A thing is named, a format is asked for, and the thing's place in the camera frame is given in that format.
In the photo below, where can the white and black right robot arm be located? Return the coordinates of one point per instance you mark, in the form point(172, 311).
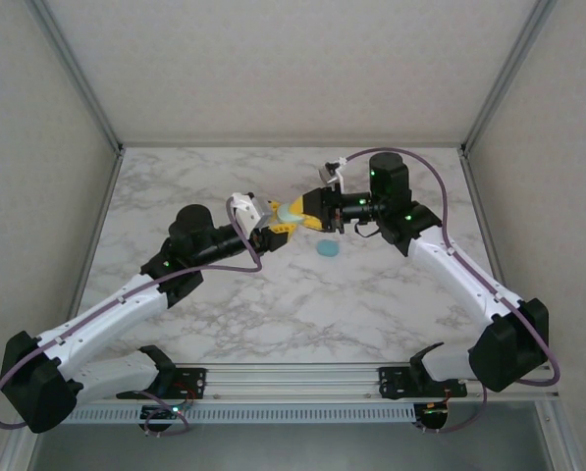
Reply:
point(508, 343)

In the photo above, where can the aluminium table side rail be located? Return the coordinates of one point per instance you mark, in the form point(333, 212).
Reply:
point(478, 196)
point(92, 245)

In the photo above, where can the wide aluminium base rail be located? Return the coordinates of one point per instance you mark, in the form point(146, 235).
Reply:
point(292, 378)

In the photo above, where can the small controller board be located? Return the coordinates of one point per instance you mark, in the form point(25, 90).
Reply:
point(165, 413)
point(432, 412)

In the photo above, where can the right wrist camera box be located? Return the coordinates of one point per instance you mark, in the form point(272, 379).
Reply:
point(328, 172)

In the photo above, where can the aluminium frame post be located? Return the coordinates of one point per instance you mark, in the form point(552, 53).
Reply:
point(506, 73)
point(78, 73)

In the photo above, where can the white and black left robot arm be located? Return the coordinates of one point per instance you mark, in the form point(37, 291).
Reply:
point(106, 319)

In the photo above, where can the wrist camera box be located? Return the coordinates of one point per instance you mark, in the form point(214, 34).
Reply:
point(328, 172)
point(248, 211)

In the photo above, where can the aluminium frame leg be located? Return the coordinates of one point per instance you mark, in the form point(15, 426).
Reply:
point(560, 441)
point(15, 454)

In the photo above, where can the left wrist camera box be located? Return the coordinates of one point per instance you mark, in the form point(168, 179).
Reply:
point(248, 211)

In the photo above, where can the mint green earbud charging case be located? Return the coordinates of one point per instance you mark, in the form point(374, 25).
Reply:
point(290, 213)

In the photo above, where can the blue earbud charging case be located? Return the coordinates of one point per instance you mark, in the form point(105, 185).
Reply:
point(328, 248)

